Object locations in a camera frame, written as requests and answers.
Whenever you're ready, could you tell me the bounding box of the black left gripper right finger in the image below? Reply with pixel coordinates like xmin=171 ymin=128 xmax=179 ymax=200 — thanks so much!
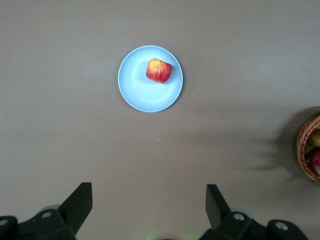
xmin=199 ymin=184 xmax=270 ymax=240

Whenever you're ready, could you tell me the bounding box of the brown woven wicker basket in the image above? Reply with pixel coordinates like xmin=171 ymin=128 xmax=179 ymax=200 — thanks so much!
xmin=296 ymin=114 xmax=320 ymax=183

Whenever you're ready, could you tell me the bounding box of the pink dragon fruit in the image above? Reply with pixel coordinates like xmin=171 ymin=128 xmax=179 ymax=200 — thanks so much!
xmin=309 ymin=149 xmax=320 ymax=176

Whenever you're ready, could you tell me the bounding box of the blue round plate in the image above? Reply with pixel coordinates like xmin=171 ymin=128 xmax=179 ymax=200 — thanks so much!
xmin=117 ymin=44 xmax=184 ymax=113

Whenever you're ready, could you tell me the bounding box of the brown tablecloth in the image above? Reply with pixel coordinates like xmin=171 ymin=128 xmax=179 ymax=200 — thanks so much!
xmin=0 ymin=0 xmax=320 ymax=240

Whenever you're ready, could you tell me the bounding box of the red yellow apple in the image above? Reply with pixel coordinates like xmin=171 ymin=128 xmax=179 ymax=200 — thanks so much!
xmin=145 ymin=58 xmax=173 ymax=84

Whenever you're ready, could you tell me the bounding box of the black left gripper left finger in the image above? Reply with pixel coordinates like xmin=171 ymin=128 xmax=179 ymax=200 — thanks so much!
xmin=18 ymin=182 xmax=93 ymax=240

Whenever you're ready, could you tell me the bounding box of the brown kiwi fruit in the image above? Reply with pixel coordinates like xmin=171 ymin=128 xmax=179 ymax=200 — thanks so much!
xmin=307 ymin=131 xmax=320 ymax=148

